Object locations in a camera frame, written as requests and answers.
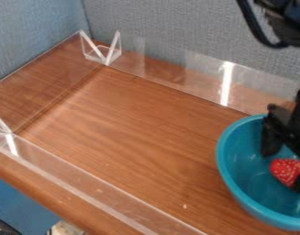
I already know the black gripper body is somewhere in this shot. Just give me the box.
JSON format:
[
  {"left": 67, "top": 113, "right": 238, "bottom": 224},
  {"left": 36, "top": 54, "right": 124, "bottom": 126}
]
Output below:
[{"left": 264, "top": 90, "right": 300, "bottom": 157}]

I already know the red strawberry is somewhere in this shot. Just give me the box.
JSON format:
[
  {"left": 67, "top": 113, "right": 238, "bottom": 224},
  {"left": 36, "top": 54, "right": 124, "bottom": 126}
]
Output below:
[{"left": 270, "top": 159, "right": 300, "bottom": 187}]

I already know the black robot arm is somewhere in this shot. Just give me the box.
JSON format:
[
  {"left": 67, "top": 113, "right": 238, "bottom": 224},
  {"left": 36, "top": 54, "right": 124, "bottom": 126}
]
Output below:
[{"left": 239, "top": 0, "right": 300, "bottom": 193}]

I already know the blue plastic bowl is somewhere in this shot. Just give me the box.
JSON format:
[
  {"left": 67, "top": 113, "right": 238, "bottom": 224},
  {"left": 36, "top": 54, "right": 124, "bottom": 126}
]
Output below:
[{"left": 216, "top": 114, "right": 300, "bottom": 231}]

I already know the clear acrylic back barrier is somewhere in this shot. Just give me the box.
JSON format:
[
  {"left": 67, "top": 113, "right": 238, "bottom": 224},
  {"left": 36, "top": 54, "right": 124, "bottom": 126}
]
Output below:
[{"left": 80, "top": 32, "right": 300, "bottom": 114}]

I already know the clear acrylic barrier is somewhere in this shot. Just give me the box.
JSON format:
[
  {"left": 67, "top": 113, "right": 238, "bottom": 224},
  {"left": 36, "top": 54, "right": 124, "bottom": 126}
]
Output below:
[
  {"left": 0, "top": 118, "right": 206, "bottom": 235},
  {"left": 80, "top": 32, "right": 300, "bottom": 114}
]

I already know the clear acrylic front barrier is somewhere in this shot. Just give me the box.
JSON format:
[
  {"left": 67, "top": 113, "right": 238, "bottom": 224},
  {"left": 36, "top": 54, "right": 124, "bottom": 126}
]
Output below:
[{"left": 0, "top": 118, "right": 206, "bottom": 235}]

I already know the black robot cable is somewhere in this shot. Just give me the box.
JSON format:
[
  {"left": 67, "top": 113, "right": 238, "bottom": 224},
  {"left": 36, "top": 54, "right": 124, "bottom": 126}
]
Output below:
[{"left": 235, "top": 0, "right": 291, "bottom": 50}]

